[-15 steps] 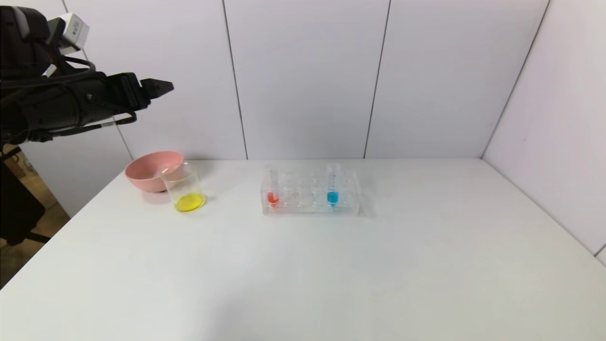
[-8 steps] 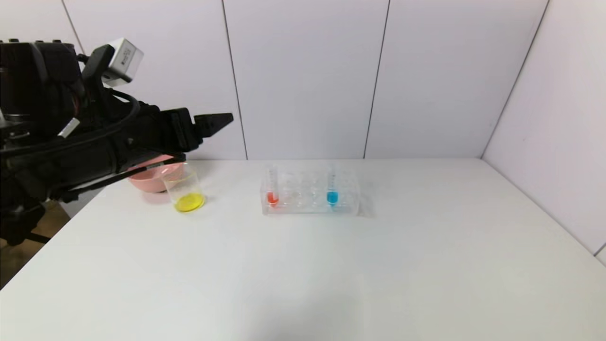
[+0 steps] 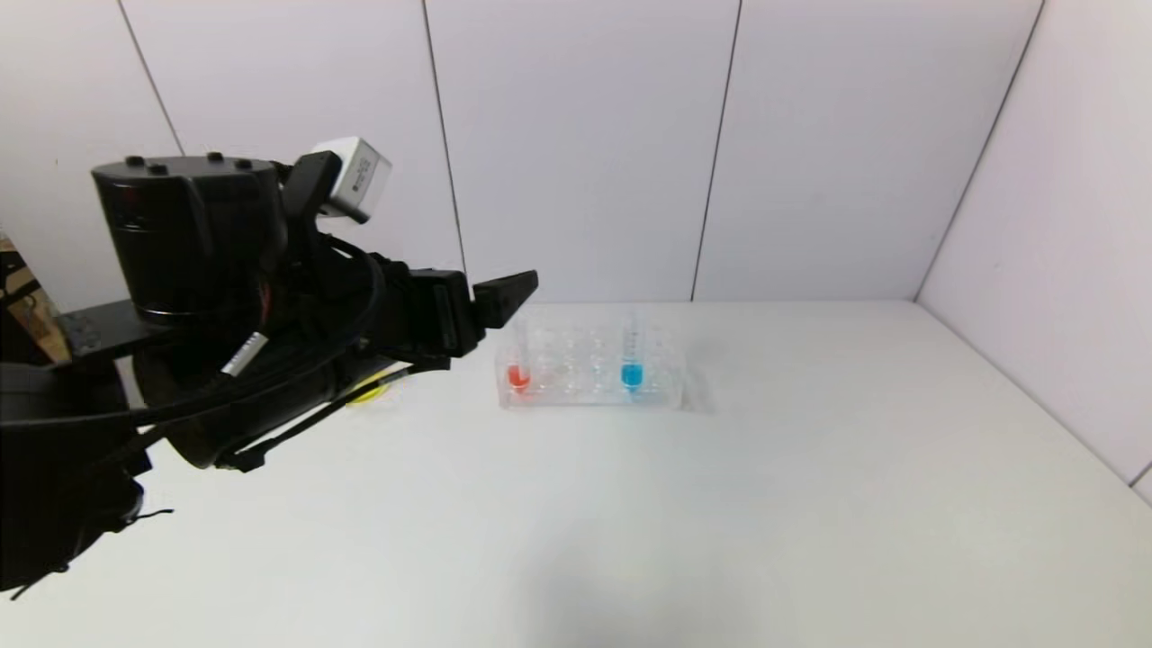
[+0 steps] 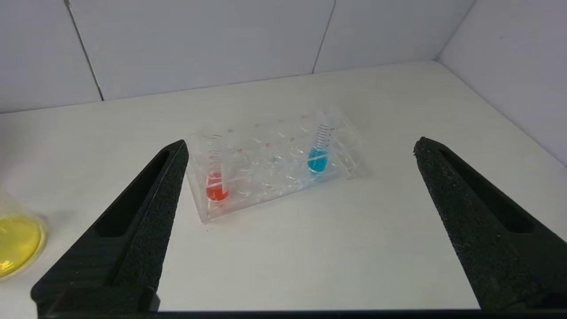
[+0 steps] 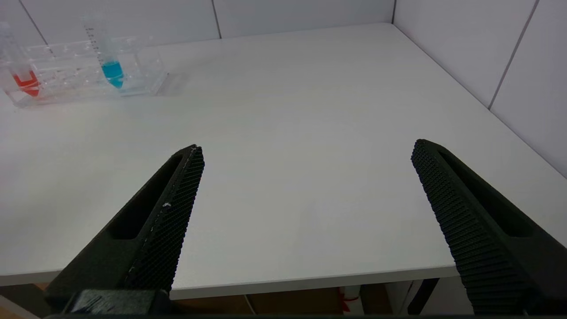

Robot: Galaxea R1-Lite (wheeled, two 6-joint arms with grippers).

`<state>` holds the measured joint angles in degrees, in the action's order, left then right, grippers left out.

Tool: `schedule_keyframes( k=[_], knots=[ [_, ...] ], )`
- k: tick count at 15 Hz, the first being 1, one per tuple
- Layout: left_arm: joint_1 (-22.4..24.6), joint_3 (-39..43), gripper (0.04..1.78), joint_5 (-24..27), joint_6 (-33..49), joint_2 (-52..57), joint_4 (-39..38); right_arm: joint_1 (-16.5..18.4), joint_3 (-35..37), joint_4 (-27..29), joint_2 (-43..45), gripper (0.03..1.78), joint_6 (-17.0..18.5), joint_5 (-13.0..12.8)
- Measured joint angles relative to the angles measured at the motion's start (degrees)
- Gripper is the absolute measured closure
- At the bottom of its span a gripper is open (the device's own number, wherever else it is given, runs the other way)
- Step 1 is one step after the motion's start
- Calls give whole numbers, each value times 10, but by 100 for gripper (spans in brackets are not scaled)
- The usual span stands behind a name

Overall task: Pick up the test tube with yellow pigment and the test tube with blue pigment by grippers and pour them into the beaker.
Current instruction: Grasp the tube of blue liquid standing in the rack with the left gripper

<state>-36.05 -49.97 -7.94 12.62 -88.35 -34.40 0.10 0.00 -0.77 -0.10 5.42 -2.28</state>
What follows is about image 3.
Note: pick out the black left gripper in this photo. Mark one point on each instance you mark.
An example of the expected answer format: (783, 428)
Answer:
(447, 313)

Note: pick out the black and orange left arm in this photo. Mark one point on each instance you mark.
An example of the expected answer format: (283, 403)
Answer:
(189, 243)

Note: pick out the test tube with red pigment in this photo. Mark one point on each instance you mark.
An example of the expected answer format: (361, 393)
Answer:
(517, 376)

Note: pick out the clear acrylic test tube rack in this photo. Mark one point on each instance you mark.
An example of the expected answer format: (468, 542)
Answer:
(576, 396)

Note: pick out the test tube with blue pigment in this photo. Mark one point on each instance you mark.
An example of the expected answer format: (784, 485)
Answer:
(633, 376)

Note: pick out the clear glass beaker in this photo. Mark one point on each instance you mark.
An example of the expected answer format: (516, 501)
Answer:
(373, 391)

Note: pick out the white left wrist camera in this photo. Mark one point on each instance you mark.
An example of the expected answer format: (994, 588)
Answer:
(358, 175)

